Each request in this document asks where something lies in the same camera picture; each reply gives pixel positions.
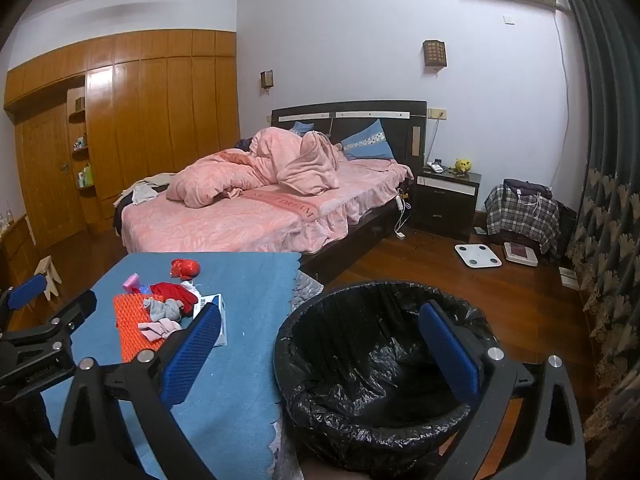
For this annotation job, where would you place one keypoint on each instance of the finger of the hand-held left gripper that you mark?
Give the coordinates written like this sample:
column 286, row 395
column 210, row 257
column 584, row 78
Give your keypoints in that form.
column 27, row 292
column 75, row 310

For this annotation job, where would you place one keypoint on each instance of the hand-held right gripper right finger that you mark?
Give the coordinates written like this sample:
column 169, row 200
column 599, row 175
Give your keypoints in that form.
column 450, row 350

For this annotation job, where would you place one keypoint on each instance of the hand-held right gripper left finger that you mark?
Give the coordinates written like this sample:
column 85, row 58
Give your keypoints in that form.
column 192, row 355

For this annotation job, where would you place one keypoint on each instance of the pink sock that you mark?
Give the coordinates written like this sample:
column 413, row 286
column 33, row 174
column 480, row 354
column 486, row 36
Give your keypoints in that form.
column 157, row 331

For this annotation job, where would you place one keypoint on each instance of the orange foam net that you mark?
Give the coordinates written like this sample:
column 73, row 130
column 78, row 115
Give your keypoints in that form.
column 127, row 325

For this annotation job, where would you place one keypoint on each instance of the grey sock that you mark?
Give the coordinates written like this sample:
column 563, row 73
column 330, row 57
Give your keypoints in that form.
column 162, row 309

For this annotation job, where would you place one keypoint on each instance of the white printed leaflet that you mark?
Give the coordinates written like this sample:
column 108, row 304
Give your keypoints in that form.
column 192, row 295

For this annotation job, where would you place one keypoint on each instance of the pink face mask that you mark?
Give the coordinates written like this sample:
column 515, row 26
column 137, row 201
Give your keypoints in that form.
column 131, row 283

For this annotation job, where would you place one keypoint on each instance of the red cloth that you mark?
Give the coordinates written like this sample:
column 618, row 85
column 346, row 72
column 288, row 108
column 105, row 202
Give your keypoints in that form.
column 170, row 291

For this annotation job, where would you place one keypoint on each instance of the red plastic bag ball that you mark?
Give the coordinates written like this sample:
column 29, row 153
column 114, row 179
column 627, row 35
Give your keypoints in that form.
column 185, row 269

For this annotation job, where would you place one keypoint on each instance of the black bag-lined bin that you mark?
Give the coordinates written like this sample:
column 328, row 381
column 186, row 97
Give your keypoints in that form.
column 350, row 410

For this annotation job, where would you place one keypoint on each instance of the small wooden stool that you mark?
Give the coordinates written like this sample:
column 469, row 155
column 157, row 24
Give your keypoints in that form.
column 49, row 272

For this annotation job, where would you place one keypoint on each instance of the wooden dresser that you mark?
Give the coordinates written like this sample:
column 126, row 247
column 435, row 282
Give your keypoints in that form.
column 15, row 260

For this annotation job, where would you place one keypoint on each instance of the blue tablecloth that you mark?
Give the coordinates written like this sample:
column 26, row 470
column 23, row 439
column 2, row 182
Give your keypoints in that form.
column 240, row 310

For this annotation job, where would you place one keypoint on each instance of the white bathroom scale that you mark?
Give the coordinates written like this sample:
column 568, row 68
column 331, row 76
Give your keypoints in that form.
column 477, row 255

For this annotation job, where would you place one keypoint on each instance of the white and red scale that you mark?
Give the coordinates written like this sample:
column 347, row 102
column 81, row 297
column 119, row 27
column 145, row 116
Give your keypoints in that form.
column 520, row 253

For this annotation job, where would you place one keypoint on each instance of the green bottle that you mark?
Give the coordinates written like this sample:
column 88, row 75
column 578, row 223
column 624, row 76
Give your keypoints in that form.
column 85, row 176

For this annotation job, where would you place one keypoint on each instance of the grey quilted cloth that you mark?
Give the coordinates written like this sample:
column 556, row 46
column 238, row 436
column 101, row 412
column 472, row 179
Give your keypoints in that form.
column 307, row 287

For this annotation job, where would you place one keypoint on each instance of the white floor box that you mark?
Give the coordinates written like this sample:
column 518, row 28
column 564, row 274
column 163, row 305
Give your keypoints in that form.
column 570, row 278

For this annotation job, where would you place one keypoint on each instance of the dark nightstand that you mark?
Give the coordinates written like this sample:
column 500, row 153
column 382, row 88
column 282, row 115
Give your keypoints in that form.
column 445, row 210

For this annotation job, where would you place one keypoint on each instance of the pile of clothes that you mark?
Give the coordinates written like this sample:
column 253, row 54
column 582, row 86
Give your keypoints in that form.
column 145, row 187

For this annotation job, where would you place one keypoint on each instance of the plaid cloth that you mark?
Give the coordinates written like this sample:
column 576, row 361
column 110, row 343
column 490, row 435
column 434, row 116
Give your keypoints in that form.
column 520, row 220

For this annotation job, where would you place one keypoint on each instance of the pink bedsheet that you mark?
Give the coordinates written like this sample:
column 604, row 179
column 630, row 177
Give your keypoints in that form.
column 250, row 217

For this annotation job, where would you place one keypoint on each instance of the white power strip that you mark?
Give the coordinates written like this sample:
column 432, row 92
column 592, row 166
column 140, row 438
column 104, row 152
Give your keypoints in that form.
column 399, row 202

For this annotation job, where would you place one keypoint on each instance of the pink quilt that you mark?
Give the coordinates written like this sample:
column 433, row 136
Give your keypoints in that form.
column 210, row 180

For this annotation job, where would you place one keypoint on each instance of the white remote control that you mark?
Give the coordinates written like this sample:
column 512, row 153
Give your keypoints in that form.
column 435, row 166

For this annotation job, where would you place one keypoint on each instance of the yellow toy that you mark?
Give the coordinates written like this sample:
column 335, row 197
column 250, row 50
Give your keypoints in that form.
column 462, row 166

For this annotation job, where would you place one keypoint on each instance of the wooden wardrobe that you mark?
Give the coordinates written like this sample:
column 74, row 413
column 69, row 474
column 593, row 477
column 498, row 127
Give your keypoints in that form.
column 150, row 110

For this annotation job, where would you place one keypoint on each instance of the large blue pillow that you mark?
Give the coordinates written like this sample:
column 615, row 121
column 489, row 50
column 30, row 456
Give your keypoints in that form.
column 367, row 141

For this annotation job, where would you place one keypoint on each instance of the dark wooden bed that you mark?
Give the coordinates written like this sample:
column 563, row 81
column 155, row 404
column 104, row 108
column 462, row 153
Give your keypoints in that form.
column 380, row 112

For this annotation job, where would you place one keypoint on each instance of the small blue pillow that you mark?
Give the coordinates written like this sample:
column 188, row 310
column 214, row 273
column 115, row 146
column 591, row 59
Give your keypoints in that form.
column 302, row 127

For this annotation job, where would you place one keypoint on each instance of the grey patterned curtain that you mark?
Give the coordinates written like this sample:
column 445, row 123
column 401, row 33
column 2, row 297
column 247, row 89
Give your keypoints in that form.
column 610, row 135

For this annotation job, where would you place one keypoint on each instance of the white air conditioner pipe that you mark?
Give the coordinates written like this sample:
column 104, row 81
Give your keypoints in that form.
column 567, row 95

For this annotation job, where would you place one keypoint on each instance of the wall socket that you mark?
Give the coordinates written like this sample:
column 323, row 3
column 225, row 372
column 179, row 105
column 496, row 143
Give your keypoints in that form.
column 437, row 111

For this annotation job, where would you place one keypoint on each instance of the small wall lamp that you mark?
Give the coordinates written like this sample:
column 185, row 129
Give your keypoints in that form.
column 267, row 79

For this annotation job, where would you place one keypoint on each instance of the large wall lamp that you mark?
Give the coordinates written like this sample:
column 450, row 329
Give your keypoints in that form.
column 434, row 54

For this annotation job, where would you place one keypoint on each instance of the white light switch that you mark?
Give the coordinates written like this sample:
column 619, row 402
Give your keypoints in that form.
column 509, row 19

